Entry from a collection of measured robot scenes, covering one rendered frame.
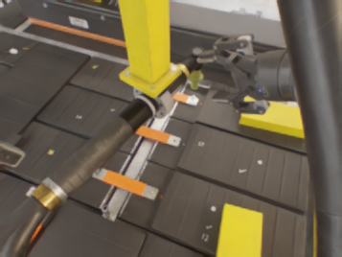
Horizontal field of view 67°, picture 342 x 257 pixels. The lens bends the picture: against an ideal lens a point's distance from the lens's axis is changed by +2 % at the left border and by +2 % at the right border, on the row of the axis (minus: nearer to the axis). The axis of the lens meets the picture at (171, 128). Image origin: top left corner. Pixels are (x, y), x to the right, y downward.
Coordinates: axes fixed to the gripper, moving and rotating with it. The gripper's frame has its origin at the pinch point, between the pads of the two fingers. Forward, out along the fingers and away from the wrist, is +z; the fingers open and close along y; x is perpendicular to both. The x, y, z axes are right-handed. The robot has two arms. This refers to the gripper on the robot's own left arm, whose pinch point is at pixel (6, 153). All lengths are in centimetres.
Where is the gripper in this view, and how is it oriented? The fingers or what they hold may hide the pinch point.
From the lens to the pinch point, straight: 38.4
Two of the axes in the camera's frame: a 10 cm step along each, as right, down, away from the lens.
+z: 3.4, 4.1, 8.5
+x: 5.2, -8.3, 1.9
